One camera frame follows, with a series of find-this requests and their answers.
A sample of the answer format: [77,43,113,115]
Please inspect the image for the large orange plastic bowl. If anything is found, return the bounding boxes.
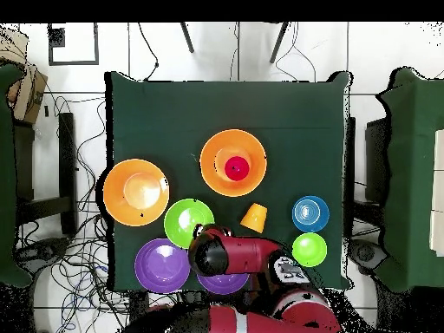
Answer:
[102,158,171,227]
[199,128,268,198]

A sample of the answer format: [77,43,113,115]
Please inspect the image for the red plastic cup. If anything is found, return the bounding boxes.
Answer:
[224,155,251,182]

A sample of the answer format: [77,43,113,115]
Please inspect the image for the orange plastic cup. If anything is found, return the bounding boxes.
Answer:
[239,202,269,234]

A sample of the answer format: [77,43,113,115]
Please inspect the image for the medium green plastic bowl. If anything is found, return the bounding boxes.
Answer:
[163,198,216,250]

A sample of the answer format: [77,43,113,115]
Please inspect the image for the small blue plastic bowl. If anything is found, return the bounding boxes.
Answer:
[291,195,331,234]

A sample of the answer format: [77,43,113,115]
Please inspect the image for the dark green tablecloth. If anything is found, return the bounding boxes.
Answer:
[104,70,353,291]

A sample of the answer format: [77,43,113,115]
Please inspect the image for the purple plastic bowl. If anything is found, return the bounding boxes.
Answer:
[196,272,251,296]
[134,238,192,295]

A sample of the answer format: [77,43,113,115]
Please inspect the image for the small green plastic bowl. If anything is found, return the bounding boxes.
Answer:
[291,232,328,269]

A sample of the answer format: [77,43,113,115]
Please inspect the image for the black power strip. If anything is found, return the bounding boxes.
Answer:
[128,291,151,324]

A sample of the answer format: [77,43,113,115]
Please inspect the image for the black tripod leg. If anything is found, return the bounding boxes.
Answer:
[180,22,195,54]
[269,22,290,64]

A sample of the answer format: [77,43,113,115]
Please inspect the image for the green cloth side table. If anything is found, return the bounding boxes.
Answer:
[375,67,444,294]
[0,62,33,289]

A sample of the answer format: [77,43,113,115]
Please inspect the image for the white boxes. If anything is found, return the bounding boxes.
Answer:
[428,128,444,258]

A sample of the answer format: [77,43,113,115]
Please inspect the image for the cardboard box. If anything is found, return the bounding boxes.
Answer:
[0,27,49,125]

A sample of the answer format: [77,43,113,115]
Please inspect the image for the black floor cable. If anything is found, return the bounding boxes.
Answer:
[138,23,160,82]

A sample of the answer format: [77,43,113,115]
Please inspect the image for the thin grey floor cable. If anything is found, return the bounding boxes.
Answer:
[275,22,317,82]

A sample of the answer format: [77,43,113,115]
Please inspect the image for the tangle of black cables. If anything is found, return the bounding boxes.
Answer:
[16,96,183,333]

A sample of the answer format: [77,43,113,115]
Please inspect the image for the black bench frame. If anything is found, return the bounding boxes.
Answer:
[13,112,78,237]

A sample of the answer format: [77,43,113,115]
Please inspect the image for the black floor frame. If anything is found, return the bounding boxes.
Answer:
[47,23,100,66]

